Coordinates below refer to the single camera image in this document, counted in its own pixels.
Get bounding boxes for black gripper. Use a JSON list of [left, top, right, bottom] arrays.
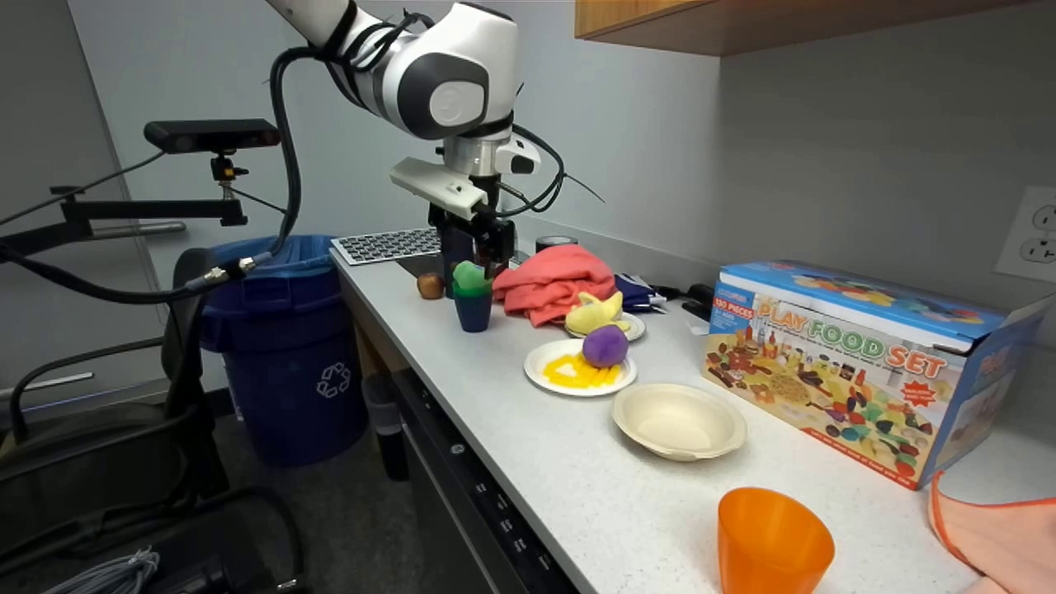
[[431, 175, 515, 276]]

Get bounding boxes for green toy pear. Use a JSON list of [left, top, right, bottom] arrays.
[[448, 261, 491, 298]]

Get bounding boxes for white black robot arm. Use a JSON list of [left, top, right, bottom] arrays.
[[267, 0, 519, 272]]

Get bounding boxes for dark blue cup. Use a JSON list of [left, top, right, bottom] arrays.
[[455, 294, 491, 332]]

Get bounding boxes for orange plastic cup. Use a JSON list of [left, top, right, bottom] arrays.
[[717, 487, 837, 594]]

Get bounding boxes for red cloth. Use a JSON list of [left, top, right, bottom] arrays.
[[491, 245, 615, 325]]

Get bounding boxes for small brown toy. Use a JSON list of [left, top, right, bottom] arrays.
[[415, 272, 447, 301]]

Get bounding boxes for yellow toy banana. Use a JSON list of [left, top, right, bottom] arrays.
[[564, 289, 624, 335]]

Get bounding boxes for computer keyboard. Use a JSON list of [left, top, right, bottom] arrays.
[[333, 228, 441, 266]]

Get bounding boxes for white plate with fries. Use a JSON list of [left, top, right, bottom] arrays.
[[521, 340, 637, 400]]

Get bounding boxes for yellow toy fries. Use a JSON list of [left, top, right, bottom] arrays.
[[542, 353, 624, 389]]

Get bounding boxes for purple toy ball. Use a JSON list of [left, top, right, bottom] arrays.
[[582, 325, 630, 367]]

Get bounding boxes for small white plate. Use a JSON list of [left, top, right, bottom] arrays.
[[617, 314, 646, 343]]

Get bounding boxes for blue recycling bin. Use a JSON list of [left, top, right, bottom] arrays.
[[200, 233, 366, 468]]

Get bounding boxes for beige bowl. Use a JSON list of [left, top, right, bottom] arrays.
[[612, 383, 747, 461]]

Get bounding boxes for wooden upper cabinet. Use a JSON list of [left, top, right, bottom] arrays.
[[576, 0, 1030, 56]]

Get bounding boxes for play food set box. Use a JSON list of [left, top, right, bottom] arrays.
[[702, 261, 1048, 487]]

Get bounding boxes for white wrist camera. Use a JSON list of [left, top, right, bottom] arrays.
[[389, 130, 542, 221]]

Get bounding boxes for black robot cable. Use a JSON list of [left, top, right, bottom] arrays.
[[0, 41, 333, 305]]

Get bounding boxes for black camera on stand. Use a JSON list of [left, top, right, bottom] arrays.
[[145, 118, 280, 155]]

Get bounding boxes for white wall outlet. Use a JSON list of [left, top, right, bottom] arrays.
[[997, 185, 1056, 279]]

